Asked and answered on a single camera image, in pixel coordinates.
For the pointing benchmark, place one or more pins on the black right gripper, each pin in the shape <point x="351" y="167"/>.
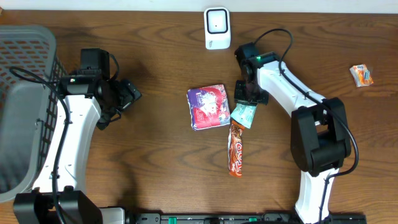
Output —
<point x="250" y="98"/>

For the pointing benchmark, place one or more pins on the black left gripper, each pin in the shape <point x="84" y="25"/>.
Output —
<point x="125" y="94"/>

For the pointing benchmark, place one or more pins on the teal snack packet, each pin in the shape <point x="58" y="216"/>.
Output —
<point x="244" y="114"/>

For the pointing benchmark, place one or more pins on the orange red chocolate bar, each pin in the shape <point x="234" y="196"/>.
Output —
<point x="235" y="149"/>

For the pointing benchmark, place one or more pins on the small orange snack packet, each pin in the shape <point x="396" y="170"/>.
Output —
<point x="361" y="74"/>

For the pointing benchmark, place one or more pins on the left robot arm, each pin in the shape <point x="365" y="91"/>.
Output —
<point x="85" y="102"/>

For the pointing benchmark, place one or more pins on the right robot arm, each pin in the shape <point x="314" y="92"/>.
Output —
<point x="319" y="137"/>

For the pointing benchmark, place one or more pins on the white barcode scanner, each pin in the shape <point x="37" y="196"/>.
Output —
<point x="217" y="28"/>

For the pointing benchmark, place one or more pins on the purple red snack packet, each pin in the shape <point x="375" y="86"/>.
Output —
<point x="209" y="107"/>

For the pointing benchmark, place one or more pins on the grey plastic basket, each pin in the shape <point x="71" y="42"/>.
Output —
<point x="28" y="110"/>

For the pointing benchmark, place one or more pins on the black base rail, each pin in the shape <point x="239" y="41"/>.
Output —
<point x="277" y="218"/>

